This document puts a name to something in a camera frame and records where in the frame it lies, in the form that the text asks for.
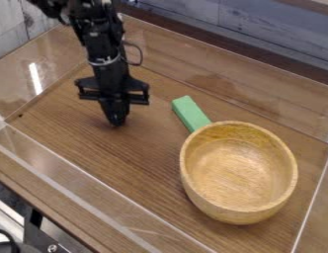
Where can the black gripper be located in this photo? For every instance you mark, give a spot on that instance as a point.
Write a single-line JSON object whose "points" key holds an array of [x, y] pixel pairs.
{"points": [[113, 83]]}

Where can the green rectangular block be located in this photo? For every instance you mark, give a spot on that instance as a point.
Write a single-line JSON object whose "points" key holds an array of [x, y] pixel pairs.
{"points": [[189, 113]]}

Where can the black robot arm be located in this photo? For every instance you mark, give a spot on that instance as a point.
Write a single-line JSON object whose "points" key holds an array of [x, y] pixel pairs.
{"points": [[98, 26]]}

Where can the wooden brown bowl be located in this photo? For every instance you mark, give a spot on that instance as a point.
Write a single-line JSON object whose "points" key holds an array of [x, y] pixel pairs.
{"points": [[238, 172]]}

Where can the clear acrylic enclosure wall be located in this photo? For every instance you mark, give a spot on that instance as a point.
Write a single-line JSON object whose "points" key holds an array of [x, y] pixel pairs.
{"points": [[106, 181]]}

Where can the black table frame bracket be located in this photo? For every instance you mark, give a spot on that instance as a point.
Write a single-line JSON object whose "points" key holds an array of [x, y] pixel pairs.
{"points": [[46, 236]]}

